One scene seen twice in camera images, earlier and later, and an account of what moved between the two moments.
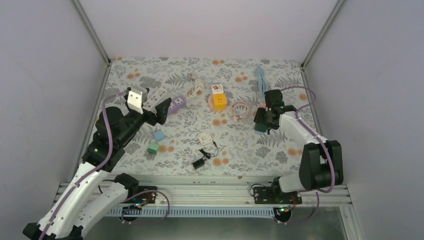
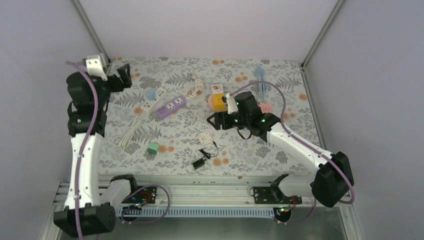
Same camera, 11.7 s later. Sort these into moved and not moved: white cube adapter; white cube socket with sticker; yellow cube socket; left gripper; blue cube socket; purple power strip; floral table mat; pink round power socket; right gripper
Moved: blue cube socket; left gripper; right gripper
Not moved: pink round power socket; white cube adapter; purple power strip; floral table mat; white cube socket with sticker; yellow cube socket
